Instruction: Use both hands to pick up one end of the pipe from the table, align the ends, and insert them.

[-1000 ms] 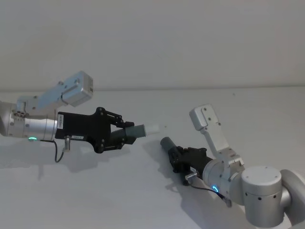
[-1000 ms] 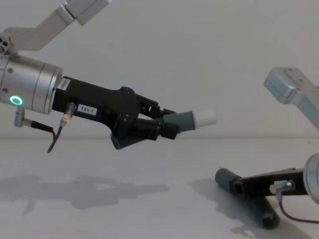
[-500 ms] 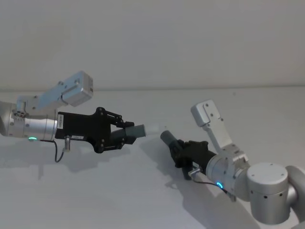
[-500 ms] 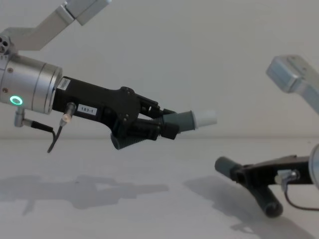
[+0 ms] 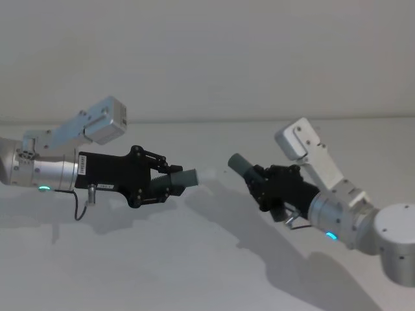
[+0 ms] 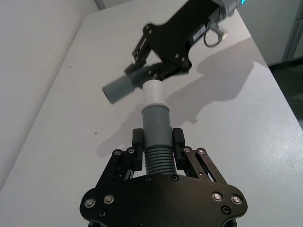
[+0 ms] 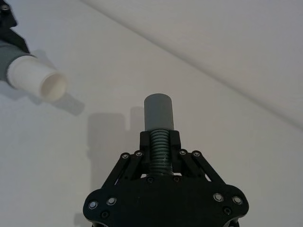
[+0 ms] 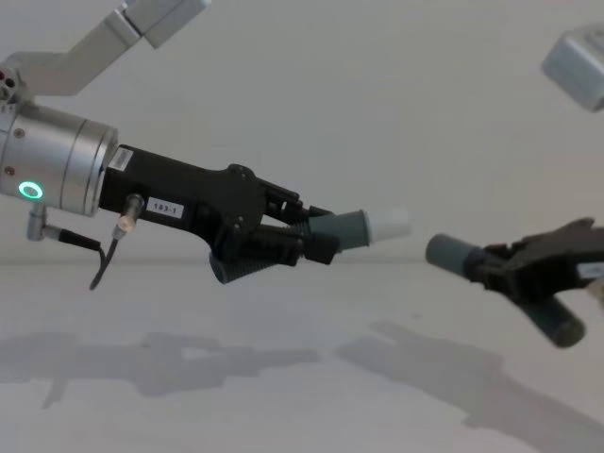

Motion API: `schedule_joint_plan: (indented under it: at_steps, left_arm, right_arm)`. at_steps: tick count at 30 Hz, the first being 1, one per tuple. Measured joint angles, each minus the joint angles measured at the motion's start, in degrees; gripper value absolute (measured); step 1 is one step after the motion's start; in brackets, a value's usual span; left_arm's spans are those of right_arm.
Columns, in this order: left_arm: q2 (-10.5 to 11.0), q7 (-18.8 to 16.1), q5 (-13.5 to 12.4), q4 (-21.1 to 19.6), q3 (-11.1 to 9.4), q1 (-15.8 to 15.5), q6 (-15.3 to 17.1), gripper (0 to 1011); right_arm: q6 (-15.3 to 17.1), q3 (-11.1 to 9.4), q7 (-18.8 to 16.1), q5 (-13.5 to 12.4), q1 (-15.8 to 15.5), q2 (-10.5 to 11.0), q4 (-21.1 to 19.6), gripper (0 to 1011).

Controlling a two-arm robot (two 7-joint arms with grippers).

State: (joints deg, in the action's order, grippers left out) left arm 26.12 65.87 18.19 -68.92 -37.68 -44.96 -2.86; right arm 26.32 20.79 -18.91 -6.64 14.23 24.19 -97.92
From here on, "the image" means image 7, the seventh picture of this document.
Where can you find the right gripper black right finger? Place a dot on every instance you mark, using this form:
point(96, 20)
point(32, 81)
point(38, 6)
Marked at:
point(175, 151)

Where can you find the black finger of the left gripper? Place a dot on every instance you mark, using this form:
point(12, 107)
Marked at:
point(17, 39)

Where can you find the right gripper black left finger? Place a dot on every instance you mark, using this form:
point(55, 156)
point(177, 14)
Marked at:
point(145, 151)

